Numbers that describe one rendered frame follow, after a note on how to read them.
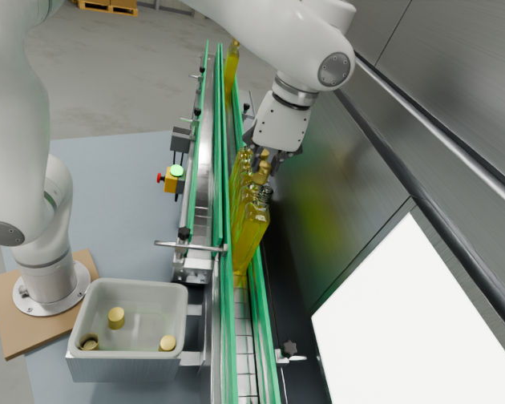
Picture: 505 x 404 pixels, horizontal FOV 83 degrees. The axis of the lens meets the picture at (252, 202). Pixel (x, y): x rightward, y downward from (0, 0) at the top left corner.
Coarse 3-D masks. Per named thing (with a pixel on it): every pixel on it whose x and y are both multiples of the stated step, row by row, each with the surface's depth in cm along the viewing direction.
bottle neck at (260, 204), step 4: (264, 188) 61; (268, 188) 61; (272, 188) 61; (260, 192) 60; (264, 192) 59; (268, 192) 61; (272, 192) 60; (260, 196) 60; (264, 196) 59; (268, 196) 60; (256, 200) 62; (260, 200) 60; (264, 200) 60; (268, 200) 60; (256, 204) 62; (260, 204) 61; (264, 204) 61; (260, 208) 62; (264, 208) 62
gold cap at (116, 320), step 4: (116, 308) 65; (120, 308) 66; (112, 312) 64; (116, 312) 65; (120, 312) 65; (108, 316) 64; (112, 316) 64; (116, 316) 64; (120, 316) 64; (108, 320) 64; (112, 320) 63; (116, 320) 63; (120, 320) 64; (124, 320) 67; (108, 324) 66; (112, 324) 64; (116, 324) 64; (120, 324) 65; (112, 328) 65; (116, 328) 66
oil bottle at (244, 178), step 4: (244, 172) 72; (240, 176) 73; (244, 176) 70; (248, 176) 70; (240, 180) 72; (244, 180) 70; (248, 180) 70; (236, 184) 76; (240, 184) 71; (244, 184) 70; (236, 188) 75; (236, 192) 74; (232, 196) 79; (236, 196) 73; (232, 200) 78; (232, 204) 77; (232, 208) 76
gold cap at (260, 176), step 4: (260, 164) 62; (264, 164) 63; (268, 164) 63; (260, 168) 62; (264, 168) 61; (268, 168) 62; (256, 172) 63; (260, 172) 62; (264, 172) 62; (268, 172) 62; (252, 176) 64; (256, 176) 63; (260, 176) 63; (264, 176) 63; (268, 176) 64; (252, 180) 64; (256, 180) 64; (260, 180) 63; (264, 180) 64; (260, 184) 64
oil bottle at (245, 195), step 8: (248, 184) 68; (240, 192) 69; (248, 192) 66; (256, 192) 66; (240, 200) 67; (248, 200) 66; (240, 208) 68; (232, 216) 73; (232, 224) 72; (232, 232) 73
